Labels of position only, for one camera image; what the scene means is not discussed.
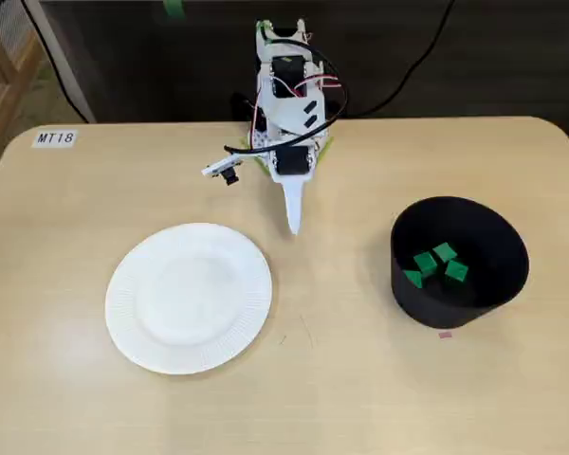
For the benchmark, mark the grey metal post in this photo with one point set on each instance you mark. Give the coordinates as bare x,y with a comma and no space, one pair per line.
61,61

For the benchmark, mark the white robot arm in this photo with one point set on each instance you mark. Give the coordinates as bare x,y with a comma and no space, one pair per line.
289,106

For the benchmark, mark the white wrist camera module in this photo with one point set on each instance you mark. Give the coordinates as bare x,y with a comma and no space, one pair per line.
220,167

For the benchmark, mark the small pink sticker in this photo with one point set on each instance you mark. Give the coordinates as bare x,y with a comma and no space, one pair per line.
446,335

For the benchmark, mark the black pot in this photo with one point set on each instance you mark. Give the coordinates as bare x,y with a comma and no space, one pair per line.
493,265

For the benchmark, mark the green block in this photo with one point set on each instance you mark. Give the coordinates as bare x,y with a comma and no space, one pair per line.
415,278
456,271
444,251
425,263

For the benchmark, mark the white MT18 label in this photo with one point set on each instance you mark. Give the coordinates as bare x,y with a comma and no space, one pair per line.
55,138

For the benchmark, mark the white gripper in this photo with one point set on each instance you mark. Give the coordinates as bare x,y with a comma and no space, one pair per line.
292,161

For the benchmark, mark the wooden shelf unit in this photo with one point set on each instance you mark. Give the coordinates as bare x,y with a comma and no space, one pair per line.
5,95

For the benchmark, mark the white paper plate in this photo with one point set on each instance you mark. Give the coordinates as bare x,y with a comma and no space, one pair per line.
189,298

